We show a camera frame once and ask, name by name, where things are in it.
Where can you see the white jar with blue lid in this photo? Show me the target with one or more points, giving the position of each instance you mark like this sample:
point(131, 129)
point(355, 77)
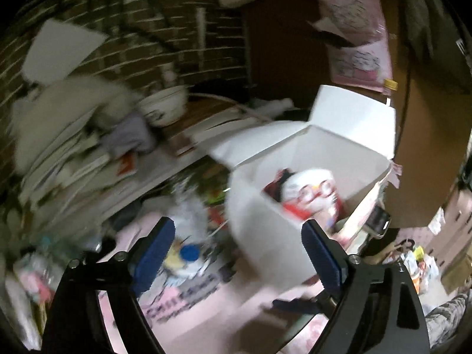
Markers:
point(191, 256)

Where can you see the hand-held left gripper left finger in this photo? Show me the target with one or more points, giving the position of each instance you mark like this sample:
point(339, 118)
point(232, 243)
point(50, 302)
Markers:
point(155, 254)

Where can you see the brown wooden cabinet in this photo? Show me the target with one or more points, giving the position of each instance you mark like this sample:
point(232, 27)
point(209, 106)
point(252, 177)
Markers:
point(424, 162)

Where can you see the pink printed cardboard box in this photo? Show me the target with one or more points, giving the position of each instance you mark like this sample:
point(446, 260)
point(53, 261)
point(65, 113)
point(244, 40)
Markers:
point(258, 228)

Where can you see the white plush with red glasses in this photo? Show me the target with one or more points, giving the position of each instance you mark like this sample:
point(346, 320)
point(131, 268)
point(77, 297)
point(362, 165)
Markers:
point(313, 191)

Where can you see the pink wall poster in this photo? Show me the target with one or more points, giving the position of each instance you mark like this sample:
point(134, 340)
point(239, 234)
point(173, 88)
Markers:
point(354, 16)
point(359, 66)

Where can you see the clear plastic wrapper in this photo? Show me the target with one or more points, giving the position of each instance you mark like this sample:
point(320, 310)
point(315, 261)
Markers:
point(188, 210)

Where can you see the yellow plush toy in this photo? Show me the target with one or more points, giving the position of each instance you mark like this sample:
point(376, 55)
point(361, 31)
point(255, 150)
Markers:
point(172, 260)

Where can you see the white fluffy fur piece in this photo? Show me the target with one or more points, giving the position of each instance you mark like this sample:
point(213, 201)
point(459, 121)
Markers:
point(70, 107)

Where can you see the pink printed cloth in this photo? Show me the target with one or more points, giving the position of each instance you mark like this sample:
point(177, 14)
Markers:
point(184, 298)

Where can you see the purple cloth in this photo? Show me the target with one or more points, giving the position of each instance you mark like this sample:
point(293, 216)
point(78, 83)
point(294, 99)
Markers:
point(129, 136)

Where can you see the white bowl with panda print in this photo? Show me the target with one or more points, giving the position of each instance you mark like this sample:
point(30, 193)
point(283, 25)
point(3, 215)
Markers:
point(164, 105)

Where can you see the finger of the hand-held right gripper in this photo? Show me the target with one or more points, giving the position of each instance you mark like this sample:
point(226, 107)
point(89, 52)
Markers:
point(298, 306)

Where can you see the stack of books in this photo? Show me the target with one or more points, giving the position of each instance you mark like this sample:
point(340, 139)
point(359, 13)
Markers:
point(73, 177)

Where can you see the white paper sheet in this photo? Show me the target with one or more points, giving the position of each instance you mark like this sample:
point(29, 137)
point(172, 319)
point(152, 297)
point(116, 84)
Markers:
point(59, 51)

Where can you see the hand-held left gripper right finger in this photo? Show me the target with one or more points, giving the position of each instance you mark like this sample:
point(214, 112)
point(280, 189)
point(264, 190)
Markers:
point(320, 261)

